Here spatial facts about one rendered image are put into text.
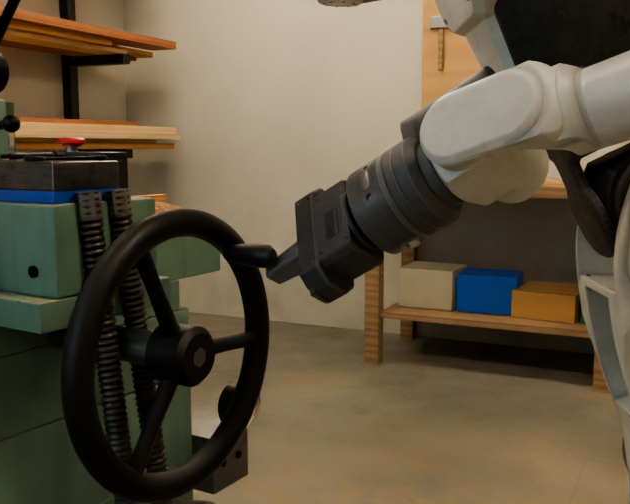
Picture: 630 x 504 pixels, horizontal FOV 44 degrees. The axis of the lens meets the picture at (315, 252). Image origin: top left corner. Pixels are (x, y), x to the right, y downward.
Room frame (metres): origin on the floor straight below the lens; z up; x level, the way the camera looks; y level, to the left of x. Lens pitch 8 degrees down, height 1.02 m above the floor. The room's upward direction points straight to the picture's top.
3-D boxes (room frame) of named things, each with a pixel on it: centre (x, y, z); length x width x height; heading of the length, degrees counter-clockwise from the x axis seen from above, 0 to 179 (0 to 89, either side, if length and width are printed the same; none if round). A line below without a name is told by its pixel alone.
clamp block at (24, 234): (0.83, 0.27, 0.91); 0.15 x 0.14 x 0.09; 149
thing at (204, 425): (1.09, 0.17, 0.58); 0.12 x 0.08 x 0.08; 59
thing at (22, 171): (0.83, 0.26, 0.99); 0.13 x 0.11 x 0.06; 149
